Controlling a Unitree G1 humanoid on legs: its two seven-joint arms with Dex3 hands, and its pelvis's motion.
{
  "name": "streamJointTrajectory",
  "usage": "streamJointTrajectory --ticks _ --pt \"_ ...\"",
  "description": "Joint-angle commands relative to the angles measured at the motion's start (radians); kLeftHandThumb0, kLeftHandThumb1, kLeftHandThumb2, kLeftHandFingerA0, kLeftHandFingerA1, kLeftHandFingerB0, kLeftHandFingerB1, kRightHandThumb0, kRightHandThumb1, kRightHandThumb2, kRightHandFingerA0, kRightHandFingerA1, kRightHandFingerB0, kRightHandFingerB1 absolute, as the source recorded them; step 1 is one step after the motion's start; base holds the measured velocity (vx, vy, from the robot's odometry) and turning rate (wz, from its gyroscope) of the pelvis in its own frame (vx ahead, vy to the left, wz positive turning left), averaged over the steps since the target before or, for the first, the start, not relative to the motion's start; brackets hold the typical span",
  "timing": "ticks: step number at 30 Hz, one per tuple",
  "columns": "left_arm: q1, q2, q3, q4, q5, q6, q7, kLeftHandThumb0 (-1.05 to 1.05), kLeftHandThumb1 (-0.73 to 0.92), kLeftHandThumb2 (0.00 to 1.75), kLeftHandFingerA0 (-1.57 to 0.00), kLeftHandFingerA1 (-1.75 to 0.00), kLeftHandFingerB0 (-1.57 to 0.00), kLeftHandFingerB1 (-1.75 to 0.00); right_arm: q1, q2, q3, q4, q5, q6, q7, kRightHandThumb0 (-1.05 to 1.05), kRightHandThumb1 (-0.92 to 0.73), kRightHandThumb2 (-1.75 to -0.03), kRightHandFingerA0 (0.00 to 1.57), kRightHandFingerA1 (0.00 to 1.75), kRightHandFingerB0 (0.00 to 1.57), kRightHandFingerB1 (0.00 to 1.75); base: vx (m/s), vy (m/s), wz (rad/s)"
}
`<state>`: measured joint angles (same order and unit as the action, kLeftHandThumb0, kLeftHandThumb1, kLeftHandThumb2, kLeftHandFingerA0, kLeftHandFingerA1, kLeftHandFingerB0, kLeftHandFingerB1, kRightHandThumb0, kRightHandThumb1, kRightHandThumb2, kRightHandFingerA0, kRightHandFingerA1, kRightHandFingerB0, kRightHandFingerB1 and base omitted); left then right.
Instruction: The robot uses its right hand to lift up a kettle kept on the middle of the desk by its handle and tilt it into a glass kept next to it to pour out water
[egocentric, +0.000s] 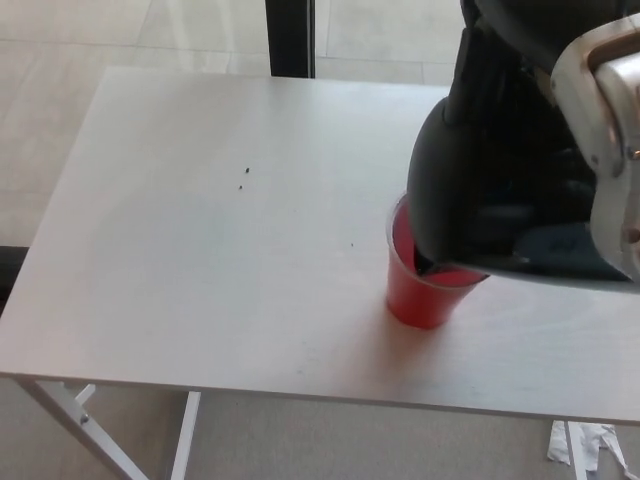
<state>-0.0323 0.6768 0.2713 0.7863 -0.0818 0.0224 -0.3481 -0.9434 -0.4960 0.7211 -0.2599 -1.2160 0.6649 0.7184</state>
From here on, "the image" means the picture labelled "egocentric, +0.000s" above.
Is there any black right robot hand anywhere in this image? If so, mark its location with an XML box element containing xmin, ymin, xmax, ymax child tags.
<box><xmin>459</xmin><ymin>0</ymin><xmax>627</xmax><ymax>104</ymax></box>

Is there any black electric kettle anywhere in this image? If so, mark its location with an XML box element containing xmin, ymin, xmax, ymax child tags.
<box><xmin>405</xmin><ymin>24</ymin><xmax>634</xmax><ymax>288</ymax></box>

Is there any red plastic cup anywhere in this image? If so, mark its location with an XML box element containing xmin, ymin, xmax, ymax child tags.
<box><xmin>384</xmin><ymin>192</ymin><xmax>492</xmax><ymax>332</ymax></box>

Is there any crumpled white paper tissue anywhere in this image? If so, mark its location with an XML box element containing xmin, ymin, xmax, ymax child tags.
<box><xmin>544</xmin><ymin>419</ymin><xmax>634</xmax><ymax>480</ymax></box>

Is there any black vertical window post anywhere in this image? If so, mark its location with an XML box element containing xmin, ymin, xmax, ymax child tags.
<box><xmin>266</xmin><ymin>0</ymin><xmax>317</xmax><ymax>80</ymax></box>

